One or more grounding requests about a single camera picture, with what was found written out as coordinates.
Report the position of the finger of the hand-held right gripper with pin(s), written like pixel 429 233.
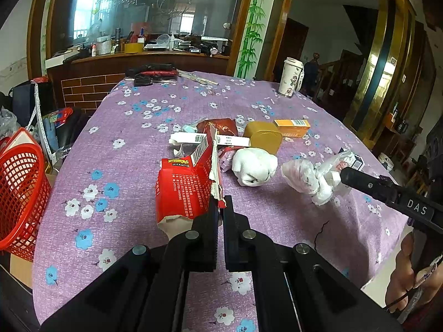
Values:
pixel 363 183

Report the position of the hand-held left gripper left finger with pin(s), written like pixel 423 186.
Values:
pixel 211 214

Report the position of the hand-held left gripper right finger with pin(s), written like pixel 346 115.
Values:
pixel 228 214

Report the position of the torn red carton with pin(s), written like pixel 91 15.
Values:
pixel 183 190

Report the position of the clear plastic bag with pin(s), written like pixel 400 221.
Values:
pixel 304 176

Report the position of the long white box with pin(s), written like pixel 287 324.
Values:
pixel 232 141

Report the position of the gold tin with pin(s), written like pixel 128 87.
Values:
pixel 264 138

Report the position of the dark red packet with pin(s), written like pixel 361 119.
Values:
pixel 225 126

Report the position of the red plastic basket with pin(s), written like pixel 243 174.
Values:
pixel 20 186

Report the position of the person's right hand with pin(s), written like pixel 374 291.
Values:
pixel 401 273

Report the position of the small black white box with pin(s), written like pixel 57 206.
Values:
pixel 354 159

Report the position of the crumpled white tissue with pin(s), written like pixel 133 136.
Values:
pixel 254 166

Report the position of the red white wrapper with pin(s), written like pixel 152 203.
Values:
pixel 226 159

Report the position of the teal white tissue packet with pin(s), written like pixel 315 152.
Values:
pixel 192 129

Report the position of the purple floral tablecloth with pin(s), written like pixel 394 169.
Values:
pixel 138 166

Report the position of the orange box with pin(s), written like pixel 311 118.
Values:
pixel 292 128

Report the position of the person's red garment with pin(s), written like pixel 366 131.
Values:
pixel 429 318

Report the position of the white cartoon paper cup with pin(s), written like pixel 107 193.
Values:
pixel 290 79

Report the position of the bundle of chopsticks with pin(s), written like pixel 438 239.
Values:
pixel 197 77

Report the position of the black pouch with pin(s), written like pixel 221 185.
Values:
pixel 142 81

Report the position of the black red tool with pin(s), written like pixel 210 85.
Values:
pixel 152 70

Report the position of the wooden counter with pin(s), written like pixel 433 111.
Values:
pixel 145 60

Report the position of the blue red package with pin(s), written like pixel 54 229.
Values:
pixel 59 117

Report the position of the yellow box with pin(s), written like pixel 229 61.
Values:
pixel 134 47

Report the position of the bamboo painted pillar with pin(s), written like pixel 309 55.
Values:
pixel 252 24

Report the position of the white measuring tape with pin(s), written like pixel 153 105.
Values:
pixel 38 110

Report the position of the dark bag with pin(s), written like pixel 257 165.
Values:
pixel 27 96

